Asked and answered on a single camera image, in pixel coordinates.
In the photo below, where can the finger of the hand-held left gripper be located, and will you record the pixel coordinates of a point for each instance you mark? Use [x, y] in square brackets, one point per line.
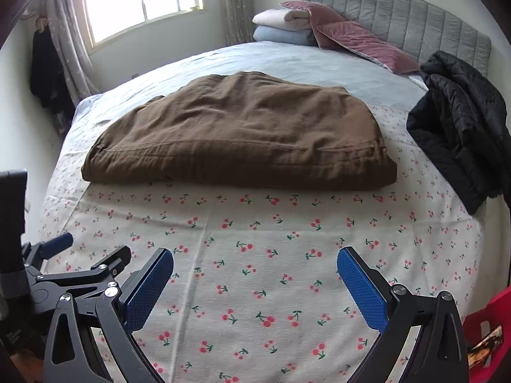
[115, 261]
[60, 244]

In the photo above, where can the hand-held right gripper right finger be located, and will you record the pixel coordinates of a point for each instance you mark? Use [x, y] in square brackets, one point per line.
[361, 291]

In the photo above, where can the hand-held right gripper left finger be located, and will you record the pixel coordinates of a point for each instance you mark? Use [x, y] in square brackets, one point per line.
[149, 287]

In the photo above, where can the brown jacket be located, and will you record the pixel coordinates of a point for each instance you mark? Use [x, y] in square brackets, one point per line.
[239, 127]

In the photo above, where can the cherry print blanket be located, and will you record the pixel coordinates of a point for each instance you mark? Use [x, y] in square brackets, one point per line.
[259, 215]

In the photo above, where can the glossy picture packet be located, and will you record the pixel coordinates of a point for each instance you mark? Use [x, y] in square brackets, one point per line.
[485, 345]

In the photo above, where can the red plastic chair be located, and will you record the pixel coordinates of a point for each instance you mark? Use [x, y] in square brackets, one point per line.
[499, 311]

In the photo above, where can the dark hanging clothing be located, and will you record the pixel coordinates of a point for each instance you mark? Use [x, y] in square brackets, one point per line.
[46, 72]

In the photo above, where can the wide patterned curtain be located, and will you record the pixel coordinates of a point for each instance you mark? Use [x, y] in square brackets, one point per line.
[68, 40]

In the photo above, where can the black puffer jacket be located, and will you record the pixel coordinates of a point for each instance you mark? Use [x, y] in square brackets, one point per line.
[459, 119]

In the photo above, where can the grey-blue bedsheet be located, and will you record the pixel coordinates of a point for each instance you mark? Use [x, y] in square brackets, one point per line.
[279, 60]

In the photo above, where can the long pink velvet pillow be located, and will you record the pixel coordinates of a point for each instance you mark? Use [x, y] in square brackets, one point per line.
[359, 44]

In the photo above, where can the window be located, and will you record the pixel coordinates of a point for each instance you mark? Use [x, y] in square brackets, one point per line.
[139, 0]

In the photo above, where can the light blue pillow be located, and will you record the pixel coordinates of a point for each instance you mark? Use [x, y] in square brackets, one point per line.
[279, 35]

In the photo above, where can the narrow patterned curtain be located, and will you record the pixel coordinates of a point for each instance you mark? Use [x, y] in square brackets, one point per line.
[235, 8]

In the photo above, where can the grey padded headboard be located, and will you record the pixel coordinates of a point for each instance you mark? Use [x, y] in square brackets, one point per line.
[399, 12]

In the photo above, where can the small pink velvet pillow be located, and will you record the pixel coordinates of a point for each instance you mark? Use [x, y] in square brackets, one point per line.
[311, 10]

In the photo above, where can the white folded pillow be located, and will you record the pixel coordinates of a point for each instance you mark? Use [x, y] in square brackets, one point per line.
[271, 18]

